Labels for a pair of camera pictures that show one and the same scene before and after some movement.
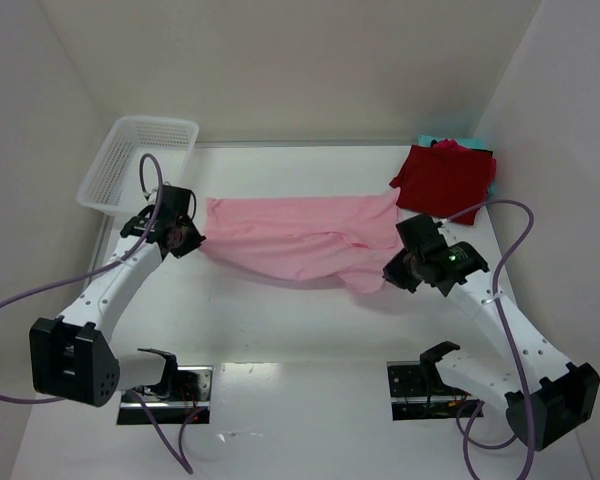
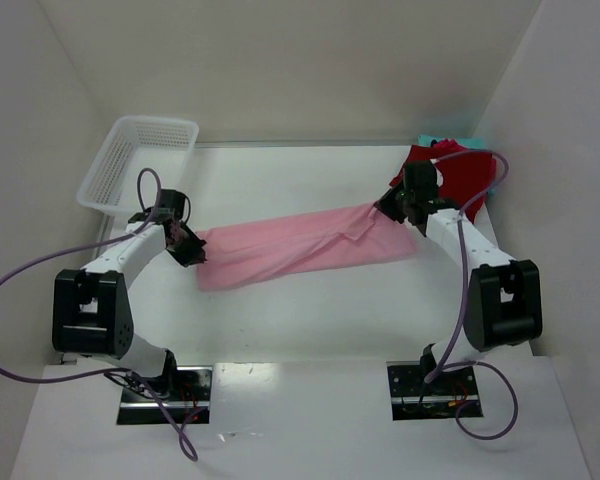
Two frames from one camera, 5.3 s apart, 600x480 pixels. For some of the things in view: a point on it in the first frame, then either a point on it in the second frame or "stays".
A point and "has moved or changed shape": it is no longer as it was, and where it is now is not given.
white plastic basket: [141, 156] stays
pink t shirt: [352, 237] has moved or changed shape
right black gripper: [397, 275] -> [393, 205]
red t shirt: [445, 179] stays
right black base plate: [418, 392] stays
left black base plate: [185, 390] stays
